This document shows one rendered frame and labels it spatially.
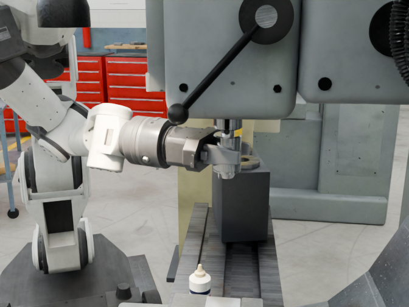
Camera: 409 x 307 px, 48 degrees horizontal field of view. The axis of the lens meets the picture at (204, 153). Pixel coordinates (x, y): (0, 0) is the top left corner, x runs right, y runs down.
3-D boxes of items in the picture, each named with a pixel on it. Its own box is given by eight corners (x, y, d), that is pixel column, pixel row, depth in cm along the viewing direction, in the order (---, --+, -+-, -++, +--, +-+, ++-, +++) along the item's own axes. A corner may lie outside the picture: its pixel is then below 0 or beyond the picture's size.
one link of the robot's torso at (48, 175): (28, 187, 146) (12, 35, 137) (85, 181, 151) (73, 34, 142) (24, 201, 132) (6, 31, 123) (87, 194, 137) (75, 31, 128)
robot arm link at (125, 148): (141, 111, 79) (86, 105, 84) (130, 173, 78) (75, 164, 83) (169, 125, 90) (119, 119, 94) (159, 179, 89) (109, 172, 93)
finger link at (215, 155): (239, 167, 75) (204, 162, 77) (240, 147, 74) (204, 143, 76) (236, 170, 73) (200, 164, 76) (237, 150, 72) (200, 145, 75)
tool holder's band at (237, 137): (235, 135, 80) (235, 129, 79) (246, 142, 75) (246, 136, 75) (209, 137, 78) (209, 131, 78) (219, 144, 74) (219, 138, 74)
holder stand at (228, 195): (220, 242, 117) (221, 167, 112) (211, 208, 138) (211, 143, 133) (268, 240, 118) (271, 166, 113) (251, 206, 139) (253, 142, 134)
